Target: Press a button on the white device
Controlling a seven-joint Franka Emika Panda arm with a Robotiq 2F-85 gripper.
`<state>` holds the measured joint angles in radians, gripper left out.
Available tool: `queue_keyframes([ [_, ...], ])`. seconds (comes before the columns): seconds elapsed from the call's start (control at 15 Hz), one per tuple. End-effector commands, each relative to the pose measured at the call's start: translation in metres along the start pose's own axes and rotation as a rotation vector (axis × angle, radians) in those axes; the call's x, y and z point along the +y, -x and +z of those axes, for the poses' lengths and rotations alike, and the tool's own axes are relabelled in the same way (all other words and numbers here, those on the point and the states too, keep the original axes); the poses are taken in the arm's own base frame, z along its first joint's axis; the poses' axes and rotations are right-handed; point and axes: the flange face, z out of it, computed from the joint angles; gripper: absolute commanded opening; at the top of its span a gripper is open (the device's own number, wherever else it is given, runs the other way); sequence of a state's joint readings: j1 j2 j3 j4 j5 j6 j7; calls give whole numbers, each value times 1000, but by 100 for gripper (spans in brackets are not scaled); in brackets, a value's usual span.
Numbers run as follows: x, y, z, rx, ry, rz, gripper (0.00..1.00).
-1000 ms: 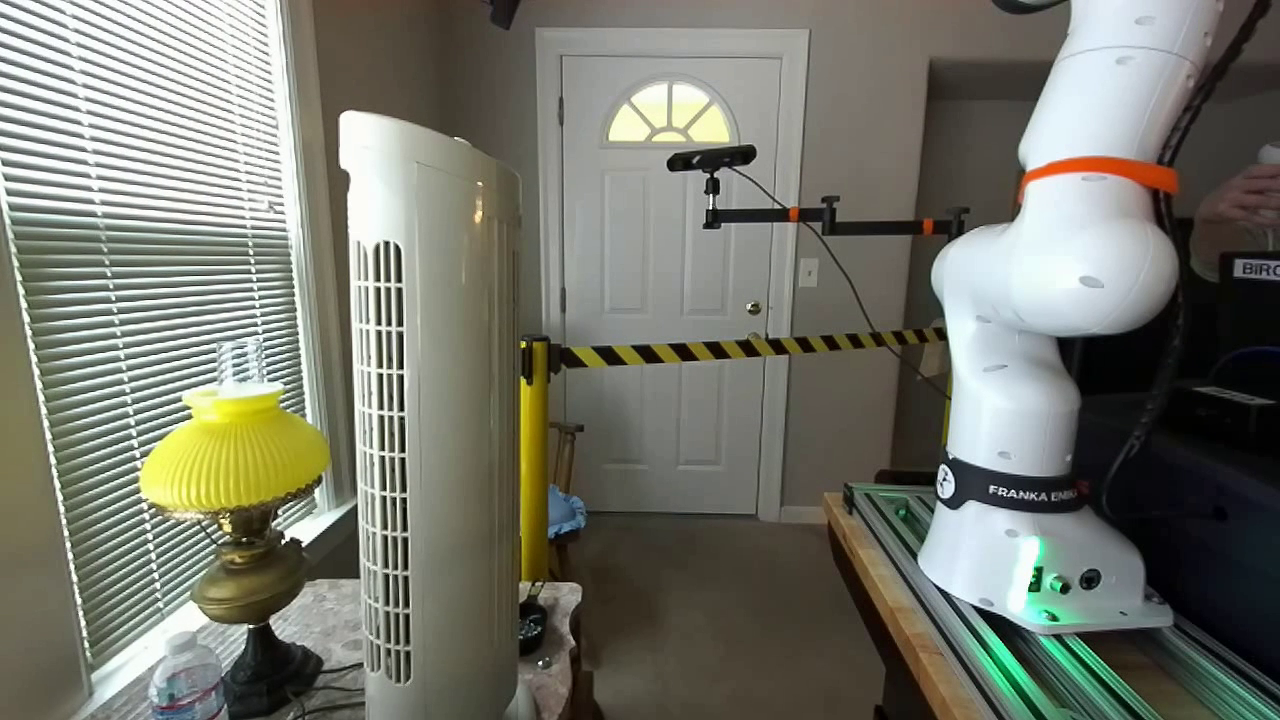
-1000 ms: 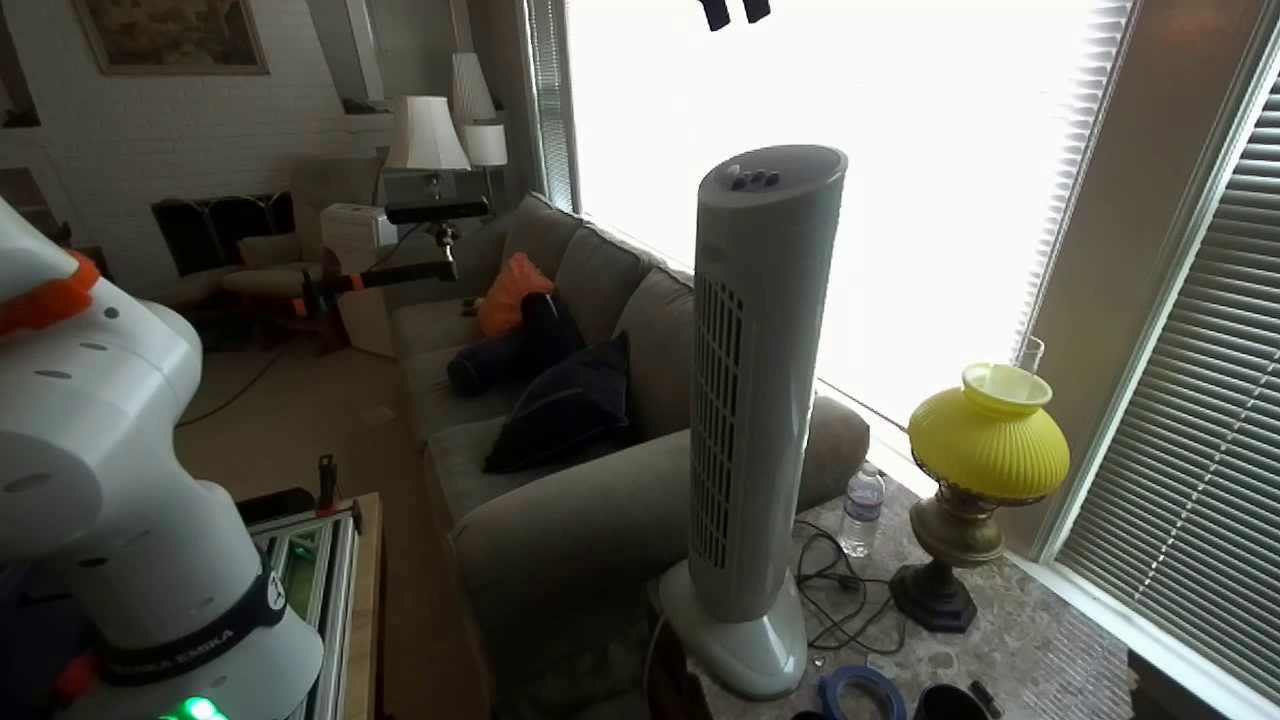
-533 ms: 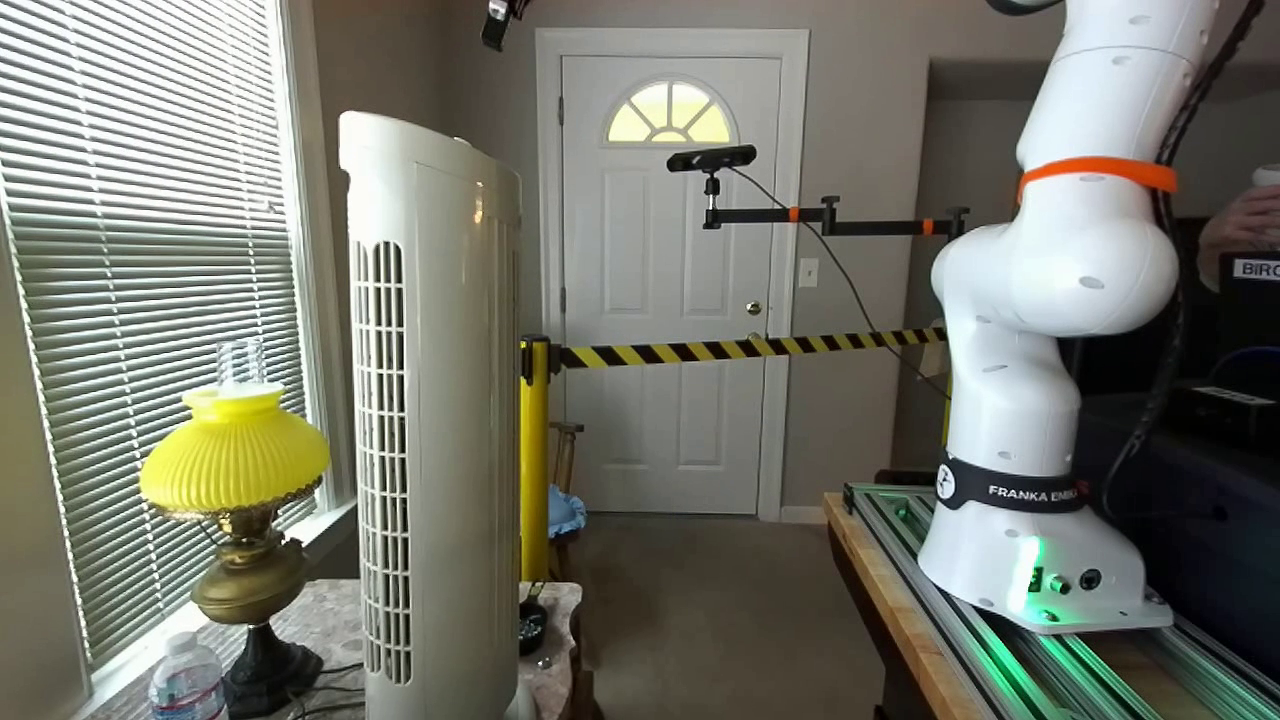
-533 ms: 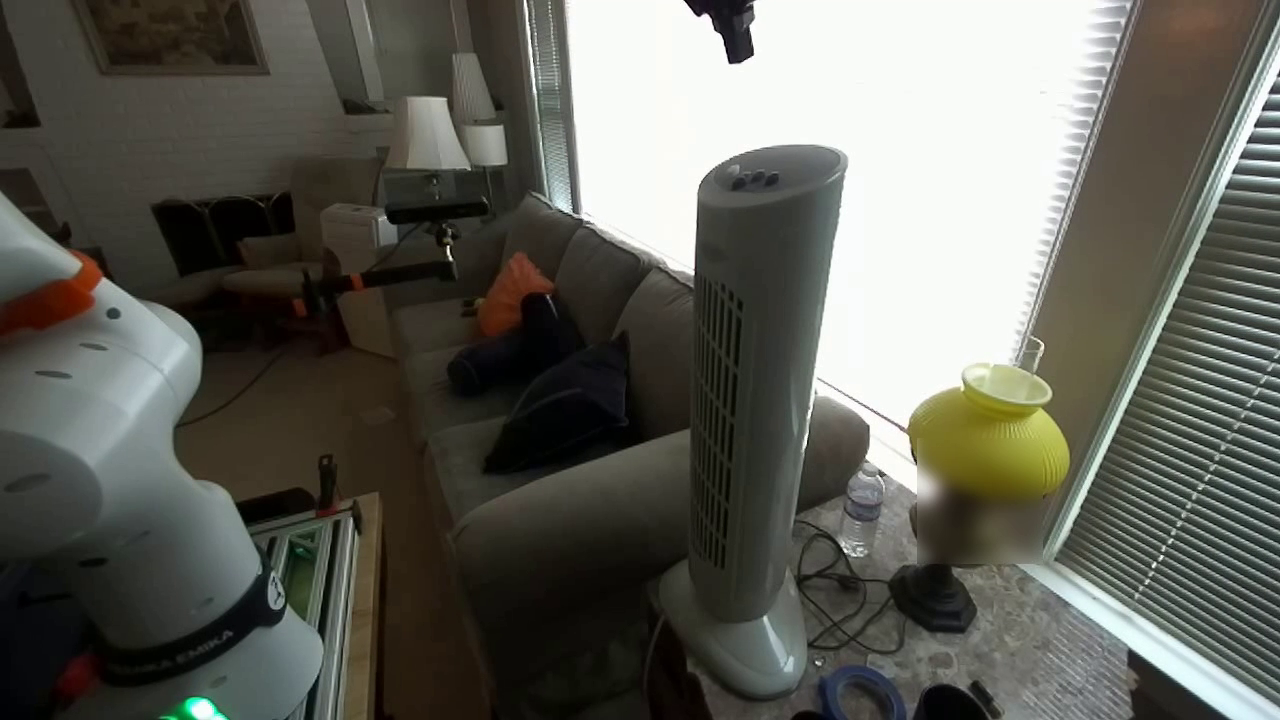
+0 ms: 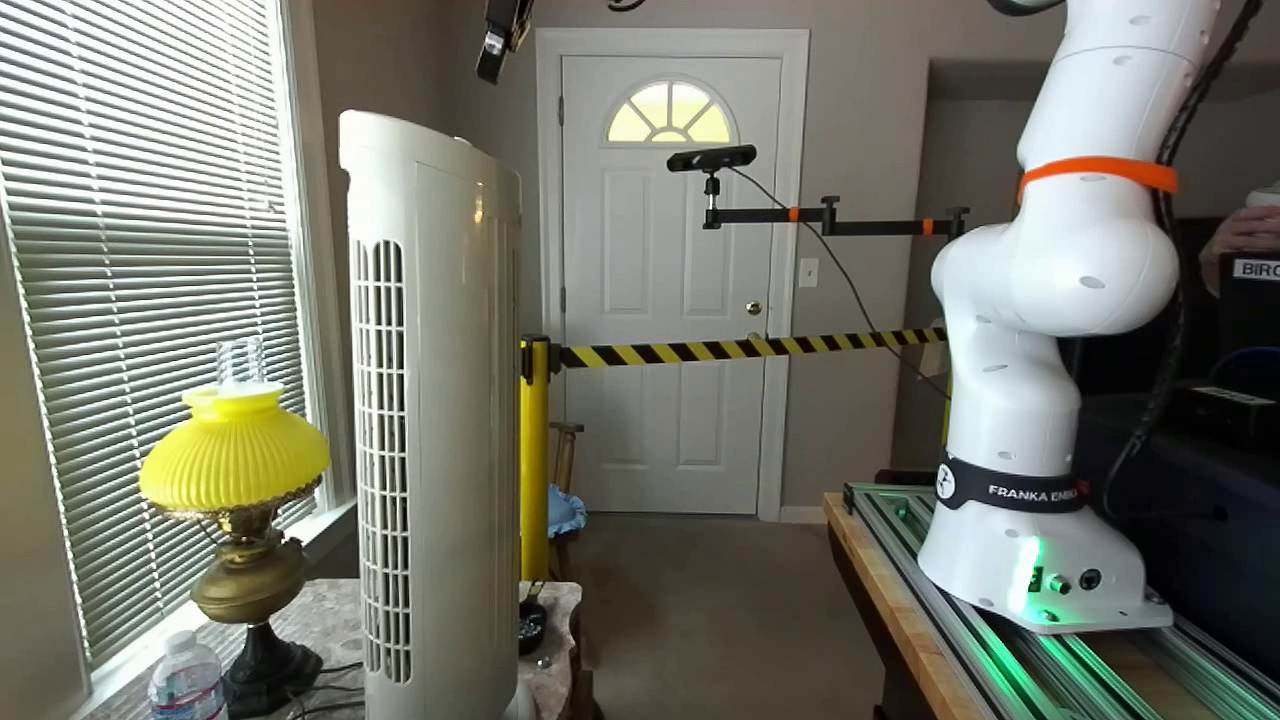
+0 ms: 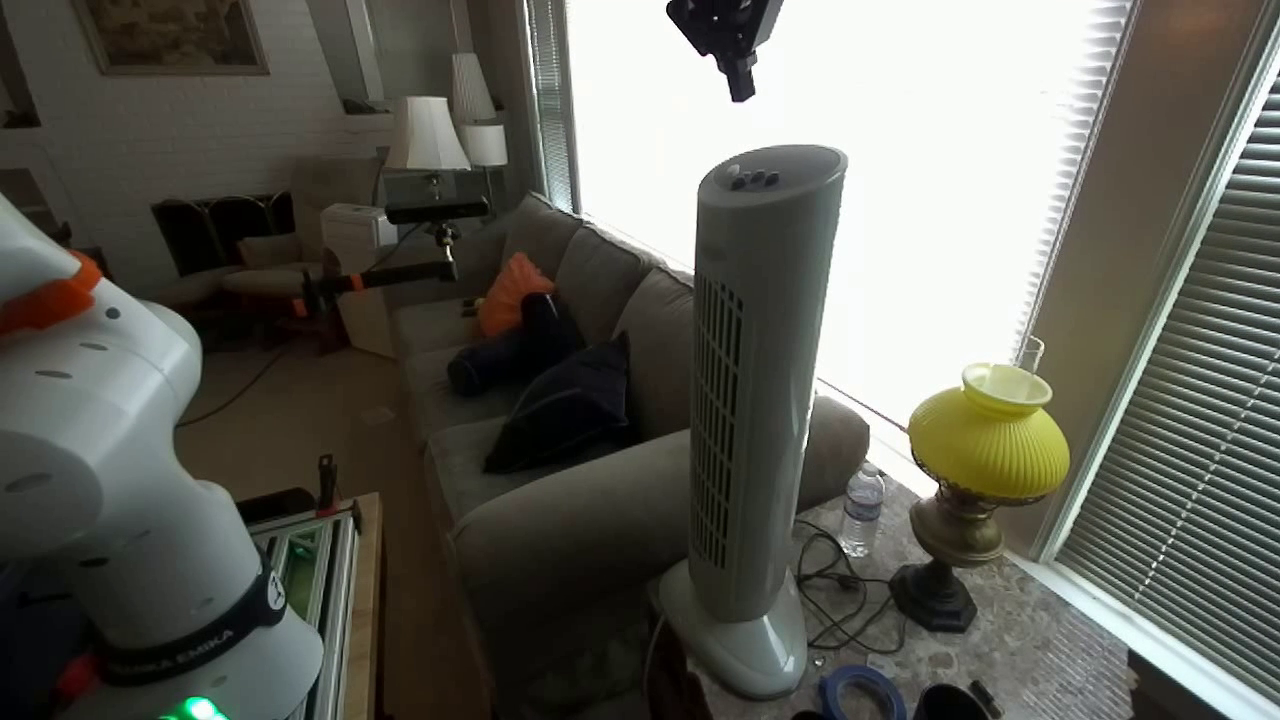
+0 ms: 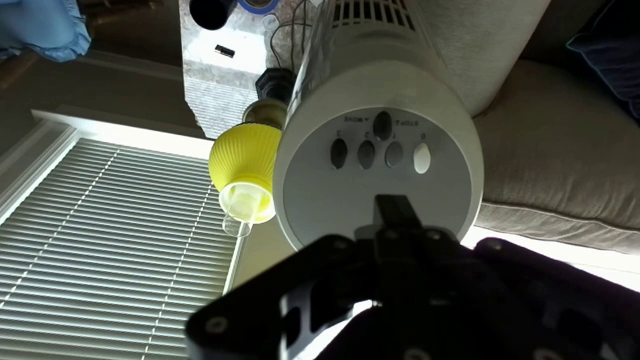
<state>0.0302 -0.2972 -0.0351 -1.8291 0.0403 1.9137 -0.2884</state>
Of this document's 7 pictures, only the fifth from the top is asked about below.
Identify white tower fan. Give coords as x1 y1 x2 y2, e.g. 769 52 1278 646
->
338 109 524 720

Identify orange band on arm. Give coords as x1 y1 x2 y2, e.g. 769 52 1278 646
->
1015 154 1185 205

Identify person's hand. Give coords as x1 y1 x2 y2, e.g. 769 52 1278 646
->
1196 205 1280 300

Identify yellow black barrier tape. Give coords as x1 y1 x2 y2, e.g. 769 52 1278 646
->
543 319 954 375

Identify white panel door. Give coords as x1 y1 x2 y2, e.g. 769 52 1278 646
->
555 52 791 519

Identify white window blinds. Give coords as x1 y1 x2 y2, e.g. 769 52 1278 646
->
0 0 311 674

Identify blue cloth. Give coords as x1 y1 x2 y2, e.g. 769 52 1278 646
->
543 480 593 546

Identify yellow shade brass oil lamp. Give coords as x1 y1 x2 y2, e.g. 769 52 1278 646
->
137 335 338 720

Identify small black object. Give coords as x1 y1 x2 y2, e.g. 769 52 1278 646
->
515 595 553 659

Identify patterned grey tablecloth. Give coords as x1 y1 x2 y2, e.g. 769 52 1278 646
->
75 571 589 720

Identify clear plastic water bottle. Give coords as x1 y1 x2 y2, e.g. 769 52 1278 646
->
143 630 231 720

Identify wooden workbench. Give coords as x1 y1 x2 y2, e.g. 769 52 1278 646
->
822 489 1006 720

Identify black stereo camera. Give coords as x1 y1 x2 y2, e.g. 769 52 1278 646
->
663 139 761 176

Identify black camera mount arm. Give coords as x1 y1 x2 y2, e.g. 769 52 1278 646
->
702 169 974 246

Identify thin black camera cable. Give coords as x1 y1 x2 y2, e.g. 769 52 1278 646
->
728 163 956 406

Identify yellow barrier post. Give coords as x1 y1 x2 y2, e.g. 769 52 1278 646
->
515 335 555 590

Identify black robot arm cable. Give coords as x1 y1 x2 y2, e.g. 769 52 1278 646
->
1096 0 1280 530

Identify aluminium rail frame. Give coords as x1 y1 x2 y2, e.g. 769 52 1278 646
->
843 480 1280 720

